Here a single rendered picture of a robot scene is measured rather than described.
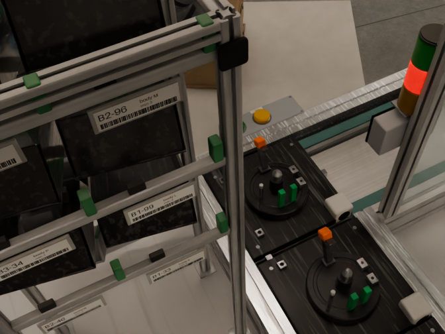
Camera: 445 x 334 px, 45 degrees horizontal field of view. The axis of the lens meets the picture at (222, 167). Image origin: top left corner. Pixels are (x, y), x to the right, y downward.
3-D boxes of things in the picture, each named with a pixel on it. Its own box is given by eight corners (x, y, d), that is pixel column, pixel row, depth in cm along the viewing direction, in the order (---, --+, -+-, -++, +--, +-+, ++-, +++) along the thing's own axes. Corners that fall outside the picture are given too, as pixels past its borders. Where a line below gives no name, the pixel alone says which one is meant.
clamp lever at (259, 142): (258, 167, 118) (252, 138, 114) (266, 164, 119) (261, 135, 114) (265, 174, 115) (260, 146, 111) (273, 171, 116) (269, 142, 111)
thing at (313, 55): (83, 11, 182) (81, 4, 179) (349, 7, 177) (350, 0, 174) (32, 177, 140) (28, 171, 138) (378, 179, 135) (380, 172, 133)
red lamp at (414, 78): (396, 79, 89) (404, 57, 85) (421, 69, 90) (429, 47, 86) (416, 99, 86) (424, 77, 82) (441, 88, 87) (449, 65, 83)
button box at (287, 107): (218, 139, 136) (217, 122, 131) (289, 110, 141) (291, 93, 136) (231, 158, 132) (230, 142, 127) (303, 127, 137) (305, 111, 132)
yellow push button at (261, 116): (250, 117, 133) (250, 112, 131) (265, 111, 134) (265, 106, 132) (258, 128, 131) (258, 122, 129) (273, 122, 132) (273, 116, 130)
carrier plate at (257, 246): (204, 179, 122) (203, 173, 121) (293, 140, 128) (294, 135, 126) (253, 263, 109) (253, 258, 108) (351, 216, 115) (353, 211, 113)
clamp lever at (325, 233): (321, 259, 104) (316, 229, 100) (330, 254, 105) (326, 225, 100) (332, 270, 101) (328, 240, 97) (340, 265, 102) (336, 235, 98)
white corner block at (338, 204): (322, 209, 116) (324, 199, 113) (339, 201, 117) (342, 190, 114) (334, 225, 114) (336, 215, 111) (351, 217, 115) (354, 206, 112)
